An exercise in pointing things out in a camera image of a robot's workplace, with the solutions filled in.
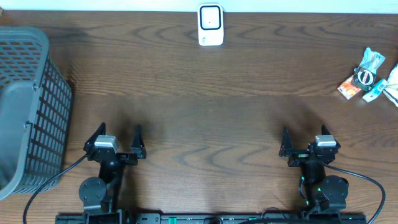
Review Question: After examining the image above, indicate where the orange tissue packet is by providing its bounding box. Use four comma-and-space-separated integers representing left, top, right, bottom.
337, 75, 361, 100

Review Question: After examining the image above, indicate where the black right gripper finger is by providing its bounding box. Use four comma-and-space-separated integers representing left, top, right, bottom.
279, 127, 294, 157
321, 124, 341, 147

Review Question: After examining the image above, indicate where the grey plastic mesh basket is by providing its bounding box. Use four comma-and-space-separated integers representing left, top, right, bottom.
1, 26, 73, 199

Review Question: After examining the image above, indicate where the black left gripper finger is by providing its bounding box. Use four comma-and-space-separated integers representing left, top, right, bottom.
131, 125, 147, 159
83, 123, 106, 151

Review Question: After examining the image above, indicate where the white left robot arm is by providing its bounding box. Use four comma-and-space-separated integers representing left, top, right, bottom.
79, 123, 147, 223

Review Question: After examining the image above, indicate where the white barcode scanner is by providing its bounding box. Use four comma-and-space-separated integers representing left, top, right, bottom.
197, 3, 224, 47

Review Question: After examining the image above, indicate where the cream blue snack bag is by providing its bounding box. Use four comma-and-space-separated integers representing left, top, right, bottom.
383, 65, 398, 107

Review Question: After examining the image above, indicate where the green Zam-Buk ointment box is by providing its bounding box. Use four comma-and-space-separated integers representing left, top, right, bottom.
351, 67, 376, 91

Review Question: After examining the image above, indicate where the large teal wipes packet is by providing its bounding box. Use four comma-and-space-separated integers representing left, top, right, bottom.
354, 47, 386, 77

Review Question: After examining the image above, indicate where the small teal tissue packet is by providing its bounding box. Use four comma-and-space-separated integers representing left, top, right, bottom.
363, 79, 388, 103

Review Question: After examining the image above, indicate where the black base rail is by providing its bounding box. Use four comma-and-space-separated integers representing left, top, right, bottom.
55, 212, 366, 224

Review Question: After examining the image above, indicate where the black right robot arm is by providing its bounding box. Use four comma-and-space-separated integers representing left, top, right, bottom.
279, 125, 349, 219

